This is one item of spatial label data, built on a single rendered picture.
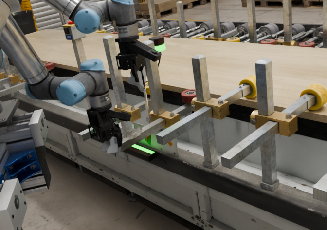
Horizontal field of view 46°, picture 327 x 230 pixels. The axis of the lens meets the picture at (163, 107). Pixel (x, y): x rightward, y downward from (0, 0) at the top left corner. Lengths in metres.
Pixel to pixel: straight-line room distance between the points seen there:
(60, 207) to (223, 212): 1.20
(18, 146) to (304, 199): 0.97
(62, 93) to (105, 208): 1.51
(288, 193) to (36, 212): 1.87
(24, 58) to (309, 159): 1.02
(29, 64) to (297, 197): 0.92
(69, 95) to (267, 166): 0.66
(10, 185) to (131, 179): 1.51
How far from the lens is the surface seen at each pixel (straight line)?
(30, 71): 1.22
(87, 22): 1.23
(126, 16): 1.36
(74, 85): 1.17
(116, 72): 1.68
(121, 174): 2.56
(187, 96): 1.59
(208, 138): 1.40
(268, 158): 1.27
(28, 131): 1.42
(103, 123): 1.32
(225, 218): 2.00
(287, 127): 1.17
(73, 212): 2.65
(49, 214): 2.71
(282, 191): 1.33
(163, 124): 1.51
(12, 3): 0.99
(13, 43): 1.18
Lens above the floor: 1.48
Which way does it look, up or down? 22 degrees down
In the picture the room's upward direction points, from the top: 10 degrees counter-clockwise
